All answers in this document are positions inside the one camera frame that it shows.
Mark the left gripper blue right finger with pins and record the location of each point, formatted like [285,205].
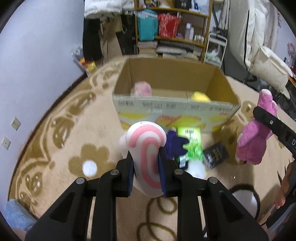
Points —
[167,168]

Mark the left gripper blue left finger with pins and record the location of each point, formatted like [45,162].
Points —
[126,173]

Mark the pink swirl fishcake plush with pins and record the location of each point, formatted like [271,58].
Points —
[143,140]

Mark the pink fuzzy plush toy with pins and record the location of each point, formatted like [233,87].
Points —
[252,141]

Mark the yellow plush toy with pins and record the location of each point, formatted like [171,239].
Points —
[200,97]

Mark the person's right hand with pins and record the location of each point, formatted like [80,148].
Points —
[280,199]

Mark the purple doll plush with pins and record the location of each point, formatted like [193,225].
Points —
[174,145]

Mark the white fluffy plush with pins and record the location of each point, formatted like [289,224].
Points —
[197,169]

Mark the green tissue pack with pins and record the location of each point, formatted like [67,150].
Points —
[194,147]

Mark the black Face tissue pack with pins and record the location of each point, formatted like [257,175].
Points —
[215,155]

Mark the beige patterned round rug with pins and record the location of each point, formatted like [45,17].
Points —
[80,138]

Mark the black fur headband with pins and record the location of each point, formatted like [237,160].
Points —
[248,197]

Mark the light pink plush toy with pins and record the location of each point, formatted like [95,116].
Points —
[141,88]

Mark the open cardboard box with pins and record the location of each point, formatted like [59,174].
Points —
[173,81]

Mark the cream hanging coat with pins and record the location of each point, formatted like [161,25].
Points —
[253,35]

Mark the white utility cart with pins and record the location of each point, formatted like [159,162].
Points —
[215,49]

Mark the wooden shelving unit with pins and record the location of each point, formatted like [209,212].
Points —
[193,31]

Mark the red patterned bag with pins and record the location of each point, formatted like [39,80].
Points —
[168,25]

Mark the teal bag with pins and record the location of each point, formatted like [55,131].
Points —
[147,25]

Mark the white puffer jacket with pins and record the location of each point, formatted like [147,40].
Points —
[101,9]

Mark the upper wall socket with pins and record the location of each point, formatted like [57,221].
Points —
[15,123]

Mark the wall socket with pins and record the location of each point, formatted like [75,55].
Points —
[6,143]
[15,123]

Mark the lower wall socket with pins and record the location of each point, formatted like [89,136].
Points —
[6,143]

